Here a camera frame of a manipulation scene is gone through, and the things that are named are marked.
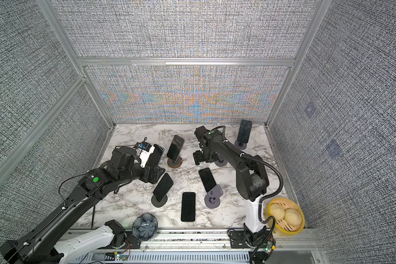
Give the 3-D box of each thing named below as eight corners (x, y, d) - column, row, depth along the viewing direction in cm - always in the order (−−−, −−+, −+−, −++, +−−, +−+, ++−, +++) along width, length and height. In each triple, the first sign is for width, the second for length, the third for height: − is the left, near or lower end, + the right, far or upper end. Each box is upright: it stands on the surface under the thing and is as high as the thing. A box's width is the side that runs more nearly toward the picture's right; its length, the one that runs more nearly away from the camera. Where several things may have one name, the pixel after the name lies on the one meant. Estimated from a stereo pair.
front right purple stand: (211, 212, 83) (212, 207, 77) (202, 201, 87) (202, 195, 80) (225, 200, 87) (227, 194, 81) (215, 190, 91) (217, 183, 84)
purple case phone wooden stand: (168, 161, 102) (164, 146, 89) (178, 150, 107) (176, 134, 94) (177, 167, 99) (174, 151, 87) (186, 155, 105) (185, 139, 92)
